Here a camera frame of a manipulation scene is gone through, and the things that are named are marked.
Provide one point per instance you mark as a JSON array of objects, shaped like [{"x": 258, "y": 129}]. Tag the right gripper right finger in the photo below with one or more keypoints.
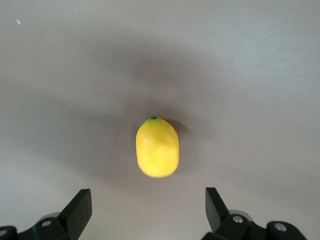
[{"x": 220, "y": 220}]

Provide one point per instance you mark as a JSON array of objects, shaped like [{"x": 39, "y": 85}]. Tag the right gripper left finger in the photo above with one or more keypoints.
[{"x": 75, "y": 215}]

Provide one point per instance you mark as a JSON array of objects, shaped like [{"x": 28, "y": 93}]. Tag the brown table cover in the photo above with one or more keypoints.
[{"x": 237, "y": 75}]

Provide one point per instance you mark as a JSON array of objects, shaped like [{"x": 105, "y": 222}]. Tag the yellow lemon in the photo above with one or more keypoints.
[{"x": 157, "y": 150}]

